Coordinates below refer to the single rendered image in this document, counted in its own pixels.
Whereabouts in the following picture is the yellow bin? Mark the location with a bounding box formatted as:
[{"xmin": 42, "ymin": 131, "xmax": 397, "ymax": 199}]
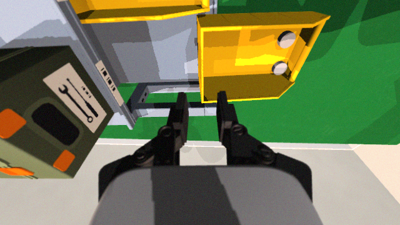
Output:
[
  {"xmin": 70, "ymin": 0, "xmax": 208, "ymax": 24},
  {"xmin": 196, "ymin": 11, "xmax": 330, "ymax": 103}
]

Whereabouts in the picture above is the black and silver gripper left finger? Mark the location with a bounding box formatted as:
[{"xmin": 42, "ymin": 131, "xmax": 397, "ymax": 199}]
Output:
[{"xmin": 98, "ymin": 92, "xmax": 189, "ymax": 203}]

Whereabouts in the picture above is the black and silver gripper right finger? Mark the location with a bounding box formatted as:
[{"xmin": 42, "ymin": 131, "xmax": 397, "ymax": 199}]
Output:
[{"xmin": 216, "ymin": 91, "xmax": 313, "ymax": 203}]

